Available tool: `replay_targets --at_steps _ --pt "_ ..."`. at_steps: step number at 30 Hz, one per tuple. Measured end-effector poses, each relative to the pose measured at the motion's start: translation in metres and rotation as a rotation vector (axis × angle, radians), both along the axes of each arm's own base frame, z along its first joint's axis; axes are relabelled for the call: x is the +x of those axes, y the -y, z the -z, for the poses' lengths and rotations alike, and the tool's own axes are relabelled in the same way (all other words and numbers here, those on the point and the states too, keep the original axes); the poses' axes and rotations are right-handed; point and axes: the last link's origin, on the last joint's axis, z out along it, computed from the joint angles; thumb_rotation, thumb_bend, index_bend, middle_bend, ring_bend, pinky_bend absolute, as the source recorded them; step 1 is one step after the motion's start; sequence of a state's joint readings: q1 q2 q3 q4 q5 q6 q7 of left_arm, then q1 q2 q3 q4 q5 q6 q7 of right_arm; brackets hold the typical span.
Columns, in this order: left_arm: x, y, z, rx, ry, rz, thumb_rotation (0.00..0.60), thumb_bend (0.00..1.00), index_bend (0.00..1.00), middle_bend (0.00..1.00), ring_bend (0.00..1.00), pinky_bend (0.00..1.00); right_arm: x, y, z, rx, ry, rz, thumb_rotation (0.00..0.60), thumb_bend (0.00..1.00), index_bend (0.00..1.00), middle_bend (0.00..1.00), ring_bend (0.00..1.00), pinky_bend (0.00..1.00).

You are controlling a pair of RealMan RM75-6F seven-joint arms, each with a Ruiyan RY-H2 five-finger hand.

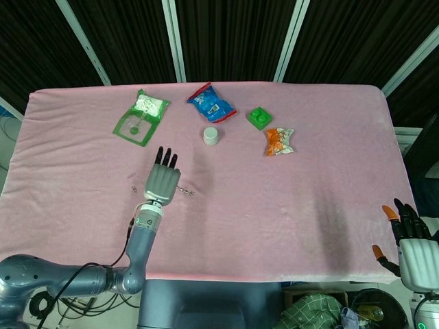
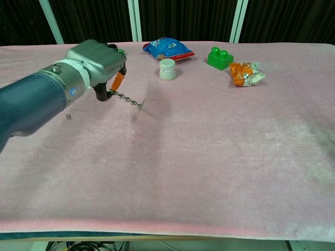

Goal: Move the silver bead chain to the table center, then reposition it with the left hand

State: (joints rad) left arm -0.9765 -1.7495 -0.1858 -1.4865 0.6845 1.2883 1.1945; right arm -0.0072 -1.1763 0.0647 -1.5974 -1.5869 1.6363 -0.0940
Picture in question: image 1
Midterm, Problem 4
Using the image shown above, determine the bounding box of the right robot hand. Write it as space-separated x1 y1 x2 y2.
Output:
372 197 439 292

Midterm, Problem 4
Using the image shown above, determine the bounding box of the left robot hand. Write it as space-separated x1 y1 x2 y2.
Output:
142 146 182 207

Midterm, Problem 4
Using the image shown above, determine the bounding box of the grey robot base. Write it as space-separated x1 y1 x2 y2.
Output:
138 279 284 329

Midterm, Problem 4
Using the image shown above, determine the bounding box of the black trash bin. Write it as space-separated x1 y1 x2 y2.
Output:
351 288 412 329

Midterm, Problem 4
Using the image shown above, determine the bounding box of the white small cup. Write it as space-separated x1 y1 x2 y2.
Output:
202 126 220 146

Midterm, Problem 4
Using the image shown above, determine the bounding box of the yellow plastic bottle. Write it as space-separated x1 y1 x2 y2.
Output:
356 304 384 321

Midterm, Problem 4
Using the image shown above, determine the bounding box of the green white plastic packet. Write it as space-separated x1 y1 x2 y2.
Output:
112 88 171 148

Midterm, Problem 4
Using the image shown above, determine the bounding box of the blue grey rag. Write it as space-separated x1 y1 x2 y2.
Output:
340 307 359 329

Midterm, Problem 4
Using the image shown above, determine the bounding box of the blue snack bag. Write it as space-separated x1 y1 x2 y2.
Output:
186 81 238 124

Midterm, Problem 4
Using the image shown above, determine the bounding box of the pink tablecloth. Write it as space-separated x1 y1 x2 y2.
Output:
0 82 432 287

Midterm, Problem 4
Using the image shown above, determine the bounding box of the green toy brick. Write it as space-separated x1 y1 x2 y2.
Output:
246 106 275 131

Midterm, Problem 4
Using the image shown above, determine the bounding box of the green checkered cloth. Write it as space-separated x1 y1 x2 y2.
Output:
276 293 349 329

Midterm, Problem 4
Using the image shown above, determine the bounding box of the orange white crumpled wrapper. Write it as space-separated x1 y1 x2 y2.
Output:
264 127 296 157

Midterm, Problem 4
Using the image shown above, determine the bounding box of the black pleated curtain panel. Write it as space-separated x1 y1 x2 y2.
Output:
387 37 439 127
67 0 178 85
0 0 104 107
174 0 298 83
283 0 439 86

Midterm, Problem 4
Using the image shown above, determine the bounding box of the black floor cable bundle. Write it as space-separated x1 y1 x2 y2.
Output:
56 293 140 319

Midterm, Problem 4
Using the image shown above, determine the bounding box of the white metal frame post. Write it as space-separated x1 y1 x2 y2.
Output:
380 25 439 97
54 0 112 86
273 0 311 83
0 95 25 121
161 0 188 83

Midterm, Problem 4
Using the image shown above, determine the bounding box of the coiled black cable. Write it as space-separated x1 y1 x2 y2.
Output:
29 294 54 319

